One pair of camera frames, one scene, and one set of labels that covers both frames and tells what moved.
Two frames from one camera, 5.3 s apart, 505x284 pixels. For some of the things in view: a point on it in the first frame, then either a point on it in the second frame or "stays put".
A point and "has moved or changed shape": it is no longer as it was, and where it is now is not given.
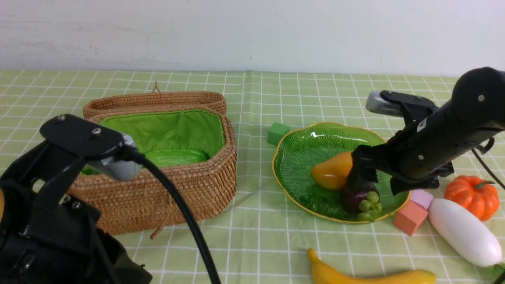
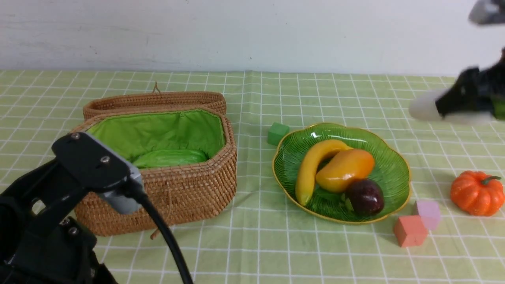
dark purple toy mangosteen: [361, 199] has moved or changed shape
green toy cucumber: [173, 157] stays put
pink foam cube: [421, 197] → [429, 212]
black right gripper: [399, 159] → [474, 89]
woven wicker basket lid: [156, 99] stays put
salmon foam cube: [409, 217] → [410, 230]
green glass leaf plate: [296, 154] stays put
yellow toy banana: [321, 273] → [307, 167]
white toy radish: [466, 235] has moved or changed shape
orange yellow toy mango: [332, 173] stays put
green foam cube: [277, 131] stays put
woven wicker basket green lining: [169, 138] stays put
